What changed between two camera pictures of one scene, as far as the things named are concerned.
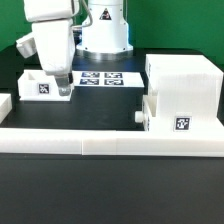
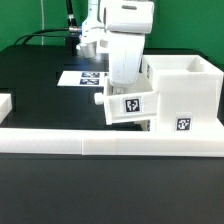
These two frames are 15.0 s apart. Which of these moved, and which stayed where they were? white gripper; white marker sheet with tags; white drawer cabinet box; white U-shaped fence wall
Moved: white gripper
Stayed: white U-shaped fence wall; white marker sheet with tags; white drawer cabinet box
